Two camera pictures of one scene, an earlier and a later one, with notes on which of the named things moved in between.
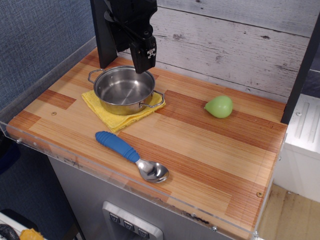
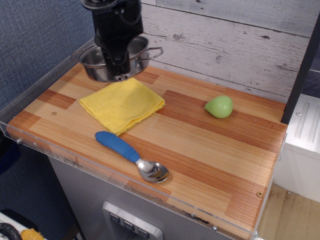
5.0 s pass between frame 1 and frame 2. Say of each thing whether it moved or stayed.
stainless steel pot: moved
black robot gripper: moved
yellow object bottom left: stayed
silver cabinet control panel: stayed
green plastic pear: stayed
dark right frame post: stayed
